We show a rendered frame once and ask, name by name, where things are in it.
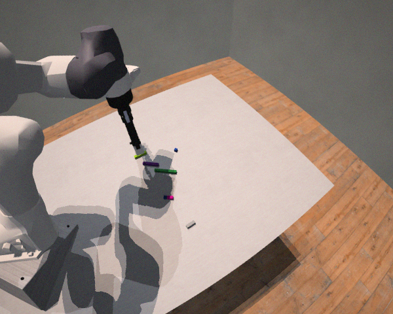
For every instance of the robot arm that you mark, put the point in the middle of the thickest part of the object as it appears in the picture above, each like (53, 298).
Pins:
(26, 229)

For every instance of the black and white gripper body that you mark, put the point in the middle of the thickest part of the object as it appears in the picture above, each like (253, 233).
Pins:
(121, 102)

